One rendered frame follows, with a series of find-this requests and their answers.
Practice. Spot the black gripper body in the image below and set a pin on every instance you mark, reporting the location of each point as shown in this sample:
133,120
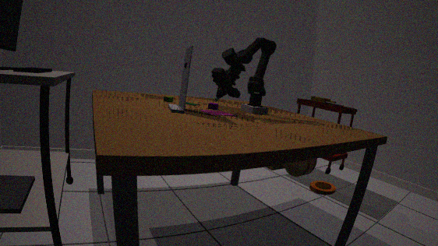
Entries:
230,76

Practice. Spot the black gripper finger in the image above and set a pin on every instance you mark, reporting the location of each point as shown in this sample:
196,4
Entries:
222,85
226,91

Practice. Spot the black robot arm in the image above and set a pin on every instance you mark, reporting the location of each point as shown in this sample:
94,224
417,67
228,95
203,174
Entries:
236,61

